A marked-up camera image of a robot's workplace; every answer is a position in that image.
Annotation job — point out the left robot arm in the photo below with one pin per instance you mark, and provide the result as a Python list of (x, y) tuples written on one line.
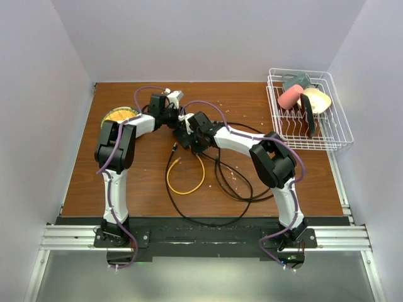
[(115, 152)]

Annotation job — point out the grey-green mug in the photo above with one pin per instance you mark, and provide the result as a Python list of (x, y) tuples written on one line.
[(301, 79)]

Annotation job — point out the pink cup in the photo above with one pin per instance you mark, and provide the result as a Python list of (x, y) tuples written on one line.
[(289, 98)]

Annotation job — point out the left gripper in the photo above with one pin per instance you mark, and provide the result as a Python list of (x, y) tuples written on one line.
[(181, 124)]

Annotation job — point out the black cable teal plugs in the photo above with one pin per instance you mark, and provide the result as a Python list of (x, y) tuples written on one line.
[(245, 126)]

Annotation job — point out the yellow woven plate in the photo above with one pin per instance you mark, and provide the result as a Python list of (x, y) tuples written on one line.
[(119, 114)]

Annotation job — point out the black network switch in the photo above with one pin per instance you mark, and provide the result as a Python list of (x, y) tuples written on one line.
[(181, 137)]

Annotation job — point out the dark brown plate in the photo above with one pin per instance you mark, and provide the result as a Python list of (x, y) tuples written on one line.
[(307, 109)]

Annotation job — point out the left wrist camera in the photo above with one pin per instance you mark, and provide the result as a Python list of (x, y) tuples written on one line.
[(173, 97)]

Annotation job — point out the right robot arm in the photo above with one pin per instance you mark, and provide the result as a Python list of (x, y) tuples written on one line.
[(273, 160)]

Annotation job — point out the white wire dish rack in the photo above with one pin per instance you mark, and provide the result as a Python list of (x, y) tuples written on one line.
[(332, 130)]

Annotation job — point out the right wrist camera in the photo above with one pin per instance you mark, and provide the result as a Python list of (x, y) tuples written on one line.
[(185, 122)]

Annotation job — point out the aluminium frame rail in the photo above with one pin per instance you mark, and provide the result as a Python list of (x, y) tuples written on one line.
[(333, 234)]

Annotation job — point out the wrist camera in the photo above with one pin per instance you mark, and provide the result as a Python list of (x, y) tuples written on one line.
[(185, 122), (173, 97)]

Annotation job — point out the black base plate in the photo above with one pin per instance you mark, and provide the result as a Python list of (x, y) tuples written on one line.
[(249, 237)]

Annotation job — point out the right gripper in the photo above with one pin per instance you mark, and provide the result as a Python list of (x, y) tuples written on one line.
[(199, 148)]

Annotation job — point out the cream bowl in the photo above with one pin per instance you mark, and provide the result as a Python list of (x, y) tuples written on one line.
[(319, 101)]

